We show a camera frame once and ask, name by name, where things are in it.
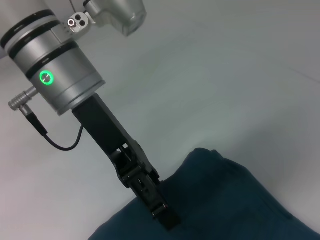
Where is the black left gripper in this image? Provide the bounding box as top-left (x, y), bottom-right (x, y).
top-left (71, 93), bottom-right (182, 231)

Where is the dark teal blue shirt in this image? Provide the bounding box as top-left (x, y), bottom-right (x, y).
top-left (87, 147), bottom-right (320, 240)

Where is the left gripper cable with connector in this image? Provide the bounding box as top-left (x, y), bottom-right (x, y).
top-left (7, 86), bottom-right (85, 152)

